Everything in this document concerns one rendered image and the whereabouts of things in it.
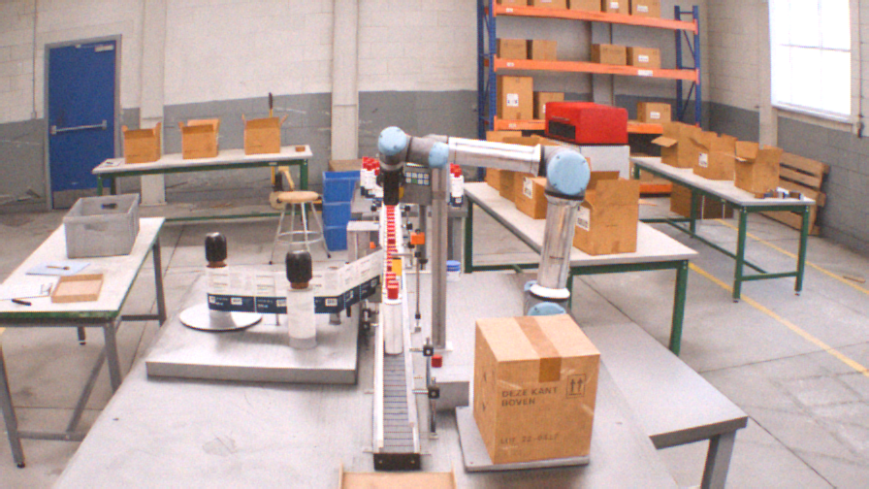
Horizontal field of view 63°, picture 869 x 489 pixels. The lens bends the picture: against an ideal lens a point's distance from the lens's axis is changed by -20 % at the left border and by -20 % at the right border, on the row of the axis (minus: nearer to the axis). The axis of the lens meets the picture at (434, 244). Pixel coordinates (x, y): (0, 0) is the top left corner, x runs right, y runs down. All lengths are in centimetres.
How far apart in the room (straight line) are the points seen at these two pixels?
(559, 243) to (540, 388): 61
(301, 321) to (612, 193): 202
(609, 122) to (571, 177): 579
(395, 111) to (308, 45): 134
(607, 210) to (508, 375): 239
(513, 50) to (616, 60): 130
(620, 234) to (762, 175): 253
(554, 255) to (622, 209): 185
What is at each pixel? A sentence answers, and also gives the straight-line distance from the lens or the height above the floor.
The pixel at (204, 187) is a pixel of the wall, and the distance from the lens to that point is 1028.
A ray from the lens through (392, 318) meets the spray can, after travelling 257.
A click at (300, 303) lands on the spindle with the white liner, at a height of 103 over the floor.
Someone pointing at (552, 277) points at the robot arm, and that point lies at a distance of 246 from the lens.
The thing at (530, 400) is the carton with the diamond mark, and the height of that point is 102.
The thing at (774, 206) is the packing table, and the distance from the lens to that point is 640.
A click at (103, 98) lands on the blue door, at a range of 1031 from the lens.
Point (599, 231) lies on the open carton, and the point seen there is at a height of 90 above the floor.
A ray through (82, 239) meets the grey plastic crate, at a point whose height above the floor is 90.
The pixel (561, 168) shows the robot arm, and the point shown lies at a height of 146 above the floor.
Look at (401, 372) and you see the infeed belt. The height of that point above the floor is 88.
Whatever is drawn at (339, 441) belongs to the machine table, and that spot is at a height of 83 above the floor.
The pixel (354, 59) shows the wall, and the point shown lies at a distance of 1012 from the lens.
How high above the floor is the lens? 180
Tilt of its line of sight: 13 degrees down
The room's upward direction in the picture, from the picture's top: straight up
